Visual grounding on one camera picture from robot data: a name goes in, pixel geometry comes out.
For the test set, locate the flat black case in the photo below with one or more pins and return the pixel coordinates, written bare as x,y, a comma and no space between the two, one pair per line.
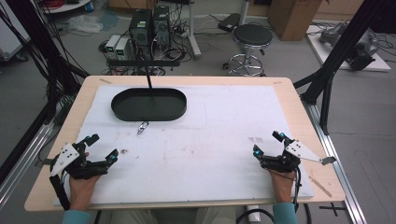
229,22

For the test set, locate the aluminium rail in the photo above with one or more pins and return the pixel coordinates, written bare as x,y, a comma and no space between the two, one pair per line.
336,161
21,161

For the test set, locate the black round stool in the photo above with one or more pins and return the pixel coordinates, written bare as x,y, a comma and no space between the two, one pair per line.
252,34

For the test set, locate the person's left hand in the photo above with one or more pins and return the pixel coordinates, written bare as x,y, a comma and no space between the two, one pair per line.
81,191

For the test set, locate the brown cardboard box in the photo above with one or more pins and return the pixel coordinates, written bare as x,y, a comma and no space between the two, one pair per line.
292,18

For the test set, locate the white power supply unit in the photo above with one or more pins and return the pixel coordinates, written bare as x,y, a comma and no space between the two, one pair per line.
112,46
122,49

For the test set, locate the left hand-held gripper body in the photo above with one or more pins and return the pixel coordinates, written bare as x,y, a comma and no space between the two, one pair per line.
93,169

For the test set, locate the white foam mat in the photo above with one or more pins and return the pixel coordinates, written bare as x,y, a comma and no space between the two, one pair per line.
202,155

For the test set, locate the clear plastic bag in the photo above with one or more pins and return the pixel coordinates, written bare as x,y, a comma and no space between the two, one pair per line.
84,24

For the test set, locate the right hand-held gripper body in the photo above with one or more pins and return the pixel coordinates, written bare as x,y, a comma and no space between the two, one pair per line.
280,163

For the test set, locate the slim black computer tower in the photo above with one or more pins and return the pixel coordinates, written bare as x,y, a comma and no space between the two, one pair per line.
162,26

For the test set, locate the black oval tray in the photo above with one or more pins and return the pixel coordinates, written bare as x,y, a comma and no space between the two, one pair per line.
148,105

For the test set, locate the person's right hand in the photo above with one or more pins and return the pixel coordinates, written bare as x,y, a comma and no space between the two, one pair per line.
283,186

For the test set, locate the black camera stand with crossbar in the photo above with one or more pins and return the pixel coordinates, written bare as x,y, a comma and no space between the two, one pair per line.
146,63

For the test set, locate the white table leg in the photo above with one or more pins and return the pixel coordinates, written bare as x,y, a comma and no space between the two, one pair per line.
193,34

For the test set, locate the large black computer tower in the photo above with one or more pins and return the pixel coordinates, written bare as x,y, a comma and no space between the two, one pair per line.
140,31

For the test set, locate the white floor board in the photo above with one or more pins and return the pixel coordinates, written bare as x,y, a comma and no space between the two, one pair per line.
323,49

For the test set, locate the black metal frame post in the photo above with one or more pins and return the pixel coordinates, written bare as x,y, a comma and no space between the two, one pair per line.
37,46
339,56

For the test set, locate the silver metal carabiner clip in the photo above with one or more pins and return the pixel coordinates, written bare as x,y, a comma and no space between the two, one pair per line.
142,128

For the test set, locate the thin wooden stick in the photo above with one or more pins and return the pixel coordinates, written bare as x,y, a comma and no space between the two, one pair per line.
320,186

